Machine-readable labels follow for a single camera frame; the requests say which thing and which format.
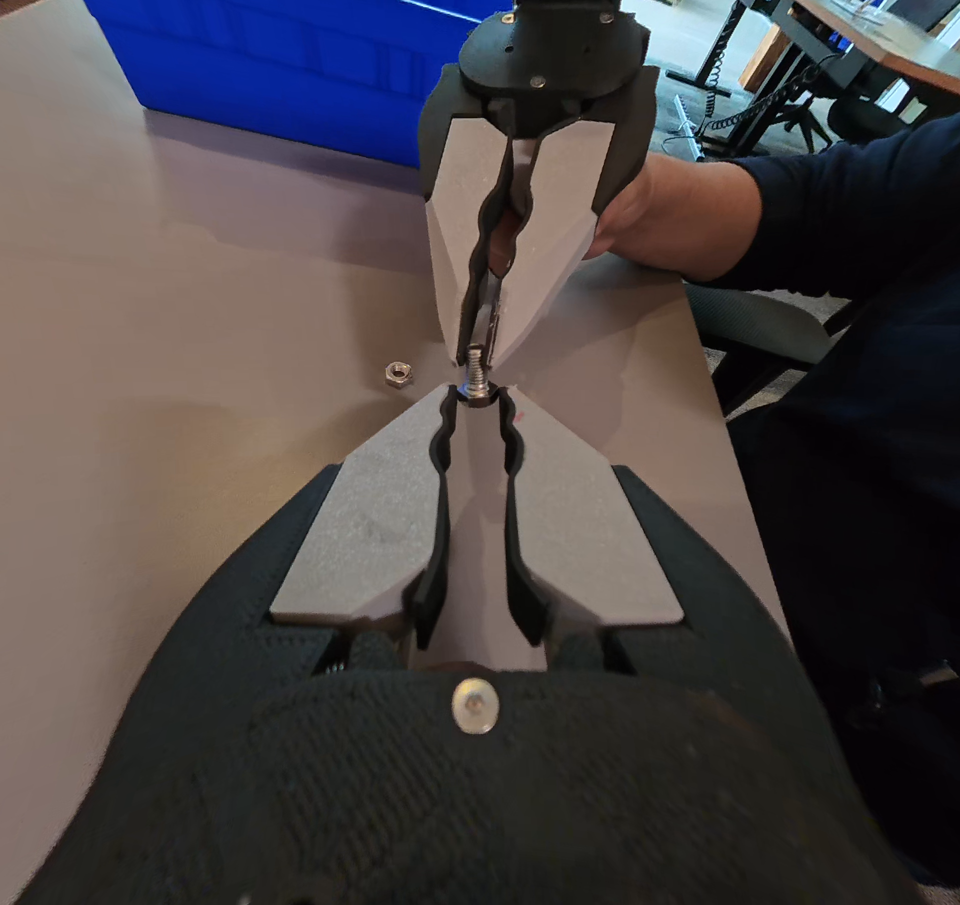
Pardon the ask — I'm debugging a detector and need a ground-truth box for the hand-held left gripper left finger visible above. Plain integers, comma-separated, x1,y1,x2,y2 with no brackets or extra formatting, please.
268,383,460,653

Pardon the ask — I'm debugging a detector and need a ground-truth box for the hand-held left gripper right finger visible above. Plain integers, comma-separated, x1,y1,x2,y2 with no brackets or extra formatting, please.
496,386,686,649

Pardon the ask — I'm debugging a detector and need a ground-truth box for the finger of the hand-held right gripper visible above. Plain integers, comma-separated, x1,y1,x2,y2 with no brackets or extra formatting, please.
424,116,519,366
486,119,614,371

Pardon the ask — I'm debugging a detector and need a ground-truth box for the silver hex bolt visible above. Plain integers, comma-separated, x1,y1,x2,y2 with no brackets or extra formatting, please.
459,346,498,407

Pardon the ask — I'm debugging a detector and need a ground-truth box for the person's right forearm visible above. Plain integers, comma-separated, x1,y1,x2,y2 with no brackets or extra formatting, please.
697,113,960,299

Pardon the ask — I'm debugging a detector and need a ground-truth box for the person's right hand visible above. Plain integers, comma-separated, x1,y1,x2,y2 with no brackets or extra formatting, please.
583,151,714,278

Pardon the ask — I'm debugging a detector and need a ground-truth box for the grey office chair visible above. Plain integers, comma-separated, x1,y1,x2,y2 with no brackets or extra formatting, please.
684,282,852,419

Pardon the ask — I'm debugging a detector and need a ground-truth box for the blue plastic bin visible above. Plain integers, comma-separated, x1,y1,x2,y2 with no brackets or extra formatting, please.
54,0,519,169

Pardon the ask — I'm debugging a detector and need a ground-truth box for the wooden desk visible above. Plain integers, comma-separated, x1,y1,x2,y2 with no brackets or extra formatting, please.
712,0,960,164

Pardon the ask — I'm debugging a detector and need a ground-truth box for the person's dark clothed body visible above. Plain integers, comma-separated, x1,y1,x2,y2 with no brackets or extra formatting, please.
723,267,960,887

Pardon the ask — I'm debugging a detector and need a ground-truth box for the black office chair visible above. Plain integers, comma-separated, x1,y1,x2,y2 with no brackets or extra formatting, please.
825,87,925,150

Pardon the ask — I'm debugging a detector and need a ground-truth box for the black coiled cable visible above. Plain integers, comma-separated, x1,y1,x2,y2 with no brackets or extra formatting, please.
701,12,734,98

